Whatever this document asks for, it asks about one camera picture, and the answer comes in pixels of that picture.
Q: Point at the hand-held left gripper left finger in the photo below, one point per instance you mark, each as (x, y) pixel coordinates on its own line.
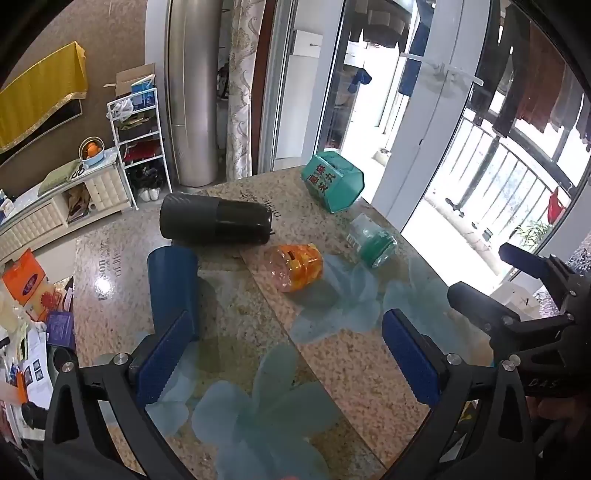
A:
(164, 362)

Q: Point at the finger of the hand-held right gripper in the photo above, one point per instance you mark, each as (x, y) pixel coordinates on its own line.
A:
(475, 307)
(526, 263)

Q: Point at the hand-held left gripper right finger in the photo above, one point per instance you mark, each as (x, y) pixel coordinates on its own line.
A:
(411, 364)

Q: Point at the blue ribbed cup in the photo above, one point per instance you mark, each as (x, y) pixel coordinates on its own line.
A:
(171, 281)

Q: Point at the orange transparent cup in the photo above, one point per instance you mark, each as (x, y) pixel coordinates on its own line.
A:
(298, 267)

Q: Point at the large black cup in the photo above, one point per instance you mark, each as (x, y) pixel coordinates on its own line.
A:
(217, 220)

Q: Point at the person's right hand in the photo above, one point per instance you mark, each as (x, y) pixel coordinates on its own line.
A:
(549, 410)

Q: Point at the green potted plant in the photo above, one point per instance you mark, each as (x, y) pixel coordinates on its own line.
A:
(535, 233)

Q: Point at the red hanging cloth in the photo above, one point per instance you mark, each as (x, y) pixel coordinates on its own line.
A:
(556, 205)

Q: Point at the balcony railing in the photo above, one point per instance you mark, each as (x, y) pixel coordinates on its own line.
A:
(508, 170)

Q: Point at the purple box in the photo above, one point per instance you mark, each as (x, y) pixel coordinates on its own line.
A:
(60, 328)

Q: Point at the green-capped clear jar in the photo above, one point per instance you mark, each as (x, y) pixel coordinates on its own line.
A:
(376, 244)

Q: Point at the orange snack bag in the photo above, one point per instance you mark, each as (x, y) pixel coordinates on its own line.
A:
(23, 281)

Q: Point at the grey hanging garment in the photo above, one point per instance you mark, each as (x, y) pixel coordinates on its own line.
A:
(561, 104)

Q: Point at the white shoe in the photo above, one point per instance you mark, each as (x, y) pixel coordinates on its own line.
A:
(144, 195)
(155, 193)

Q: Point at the brown hanging garment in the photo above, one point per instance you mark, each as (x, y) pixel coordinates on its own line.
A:
(535, 90)

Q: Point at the white tufted cabinet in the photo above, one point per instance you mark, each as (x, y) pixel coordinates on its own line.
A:
(106, 187)

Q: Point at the black shoes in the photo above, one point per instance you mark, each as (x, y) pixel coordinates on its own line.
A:
(145, 176)

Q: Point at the green hexagonal box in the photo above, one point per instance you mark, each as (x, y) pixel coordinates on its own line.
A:
(330, 182)

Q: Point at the black hanging garment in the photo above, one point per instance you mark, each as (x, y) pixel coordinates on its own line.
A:
(510, 69)

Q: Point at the scissors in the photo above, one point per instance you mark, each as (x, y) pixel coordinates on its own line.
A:
(77, 171)

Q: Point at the red folded cloth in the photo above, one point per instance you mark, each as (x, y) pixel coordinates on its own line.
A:
(143, 151)

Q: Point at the green cushion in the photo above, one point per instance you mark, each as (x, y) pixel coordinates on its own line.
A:
(57, 176)

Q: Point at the fruit basket with oranges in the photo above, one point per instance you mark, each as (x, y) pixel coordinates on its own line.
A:
(92, 153)

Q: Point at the long blue hanging garment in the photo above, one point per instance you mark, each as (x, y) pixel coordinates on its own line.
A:
(415, 60)

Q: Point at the small blue hanging garment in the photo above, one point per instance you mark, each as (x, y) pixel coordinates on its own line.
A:
(360, 79)

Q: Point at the white plastic bag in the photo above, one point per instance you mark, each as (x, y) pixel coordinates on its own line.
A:
(121, 108)

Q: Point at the black television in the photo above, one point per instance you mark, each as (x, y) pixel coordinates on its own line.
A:
(51, 123)

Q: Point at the blue carton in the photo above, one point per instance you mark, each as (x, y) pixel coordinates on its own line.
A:
(143, 94)

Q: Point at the silver standing air conditioner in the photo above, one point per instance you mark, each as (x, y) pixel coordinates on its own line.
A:
(191, 92)

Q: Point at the patterned curtain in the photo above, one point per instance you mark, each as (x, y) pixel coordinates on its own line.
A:
(240, 92)

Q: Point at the cardboard box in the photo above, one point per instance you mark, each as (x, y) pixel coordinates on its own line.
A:
(124, 81)

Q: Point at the yellow cloth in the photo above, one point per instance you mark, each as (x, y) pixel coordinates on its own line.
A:
(41, 92)

